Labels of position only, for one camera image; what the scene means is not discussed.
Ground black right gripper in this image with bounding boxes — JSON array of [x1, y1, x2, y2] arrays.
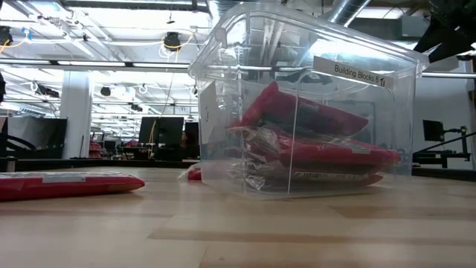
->
[[413, 0, 476, 63]]

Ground red popcorn bag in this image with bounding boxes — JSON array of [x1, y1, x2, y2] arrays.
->
[[0, 170, 146, 202], [237, 80, 370, 138], [230, 165, 386, 190], [177, 163, 204, 182], [226, 126, 402, 167]]

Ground grey ventilation box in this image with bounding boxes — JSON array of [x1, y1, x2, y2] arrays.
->
[[349, 15, 428, 41]]

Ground small black monitor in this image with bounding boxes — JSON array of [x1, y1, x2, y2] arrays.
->
[[422, 119, 446, 142]]

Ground clear plastic storage bin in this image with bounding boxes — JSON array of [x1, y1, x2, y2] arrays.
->
[[188, 1, 431, 202]]

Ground white pillar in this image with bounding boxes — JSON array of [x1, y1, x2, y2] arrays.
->
[[59, 70, 94, 160]]

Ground dark partition panel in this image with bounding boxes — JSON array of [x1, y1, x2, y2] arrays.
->
[[0, 115, 68, 160]]

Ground grey horizontal pipe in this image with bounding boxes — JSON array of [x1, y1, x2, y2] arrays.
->
[[0, 57, 476, 80]]

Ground silver ventilation duct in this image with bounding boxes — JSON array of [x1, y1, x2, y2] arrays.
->
[[321, 0, 373, 27]]

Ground black ceiling camera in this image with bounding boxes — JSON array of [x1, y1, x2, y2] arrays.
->
[[163, 31, 182, 52]]

